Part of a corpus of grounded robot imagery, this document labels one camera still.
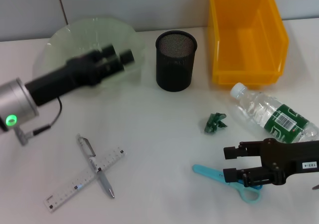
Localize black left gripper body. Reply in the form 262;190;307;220
24;50;125;108

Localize silver ballpoint pen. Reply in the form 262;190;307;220
76;133;116;199

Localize clear plastic ruler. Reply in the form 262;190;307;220
43;146;127;214

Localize green plastic wrapper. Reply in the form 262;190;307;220
203;112;229;134

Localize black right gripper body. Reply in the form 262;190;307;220
259;138;319;186

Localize clear water bottle green label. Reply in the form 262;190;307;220
229;82;319;145

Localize yellow plastic storage bin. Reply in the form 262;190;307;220
208;0;290;86

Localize translucent green glass fruit plate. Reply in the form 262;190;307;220
32;16;147;95

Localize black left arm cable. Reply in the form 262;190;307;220
32;97;63;136

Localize blue scissors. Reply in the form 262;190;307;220
191;164;264;205

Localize black mesh pen cup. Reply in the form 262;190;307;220
155;30;198;93

